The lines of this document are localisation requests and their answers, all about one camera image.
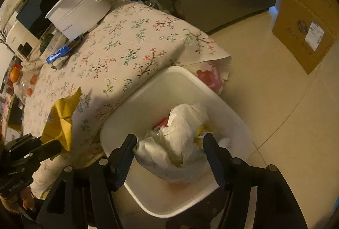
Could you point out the small red tomato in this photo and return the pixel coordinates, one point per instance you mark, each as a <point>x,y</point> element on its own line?
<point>29,92</point>
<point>33,80</point>

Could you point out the white electric pot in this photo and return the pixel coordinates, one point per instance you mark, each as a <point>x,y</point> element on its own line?
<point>76,11</point>

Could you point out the white plastic bin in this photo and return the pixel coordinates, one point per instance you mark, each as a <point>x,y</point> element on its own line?
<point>159,91</point>

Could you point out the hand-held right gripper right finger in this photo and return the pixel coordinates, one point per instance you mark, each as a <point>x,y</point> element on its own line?
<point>217,165</point>

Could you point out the white plastic bag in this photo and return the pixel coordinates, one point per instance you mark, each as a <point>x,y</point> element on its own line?
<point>180,125</point>

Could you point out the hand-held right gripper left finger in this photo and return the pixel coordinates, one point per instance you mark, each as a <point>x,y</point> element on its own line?
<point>121,165</point>

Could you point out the white countertop appliance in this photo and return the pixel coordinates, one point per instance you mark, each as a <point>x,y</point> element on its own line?
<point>16,38</point>

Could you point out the dark avocado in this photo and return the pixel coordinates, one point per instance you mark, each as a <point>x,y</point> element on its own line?
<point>47,40</point>

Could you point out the floral tablecloth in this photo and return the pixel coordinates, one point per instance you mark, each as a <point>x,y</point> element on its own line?
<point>132,40</point>

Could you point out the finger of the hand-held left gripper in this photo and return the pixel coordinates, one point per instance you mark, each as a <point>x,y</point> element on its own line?
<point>49,150</point>

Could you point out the pink floral cloth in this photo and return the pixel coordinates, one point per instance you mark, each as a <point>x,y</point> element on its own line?
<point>212,78</point>

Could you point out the orange fruit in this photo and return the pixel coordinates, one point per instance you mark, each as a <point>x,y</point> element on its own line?
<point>15,74</point>

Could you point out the yellow wrapper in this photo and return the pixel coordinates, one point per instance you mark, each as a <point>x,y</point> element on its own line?
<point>200,133</point>

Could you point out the person's left hand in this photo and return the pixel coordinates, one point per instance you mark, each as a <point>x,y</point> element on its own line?
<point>28,198</point>

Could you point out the white plate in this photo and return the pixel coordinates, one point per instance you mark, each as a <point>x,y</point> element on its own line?
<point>59,43</point>

